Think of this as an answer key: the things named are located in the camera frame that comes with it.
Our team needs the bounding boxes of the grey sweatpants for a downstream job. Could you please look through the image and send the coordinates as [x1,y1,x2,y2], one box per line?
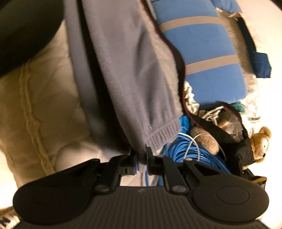
[64,1,182,161]

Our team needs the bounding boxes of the black sleeve forearm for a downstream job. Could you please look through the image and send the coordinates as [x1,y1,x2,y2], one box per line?
[1,1,64,76]

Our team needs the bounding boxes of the brown teddy bear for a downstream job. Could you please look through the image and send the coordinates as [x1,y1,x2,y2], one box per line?
[242,126,272,170]

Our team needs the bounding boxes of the quilted white bedspread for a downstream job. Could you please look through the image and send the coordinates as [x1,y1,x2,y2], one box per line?
[0,20,155,190]

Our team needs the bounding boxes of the black belt red edge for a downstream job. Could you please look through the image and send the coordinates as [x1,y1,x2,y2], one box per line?
[140,1,254,179]

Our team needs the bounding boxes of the white crumpled cloth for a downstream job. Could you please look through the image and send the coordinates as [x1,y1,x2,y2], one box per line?
[183,81,200,114]

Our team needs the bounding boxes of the blue striped pillow right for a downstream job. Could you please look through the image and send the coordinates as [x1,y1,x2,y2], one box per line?
[152,1,247,109]

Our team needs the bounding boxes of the plain blue pillow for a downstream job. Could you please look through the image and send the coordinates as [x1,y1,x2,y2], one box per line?
[211,0,242,14]

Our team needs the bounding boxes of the coiled blue cable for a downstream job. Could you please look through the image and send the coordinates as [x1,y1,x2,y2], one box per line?
[144,115,231,187]

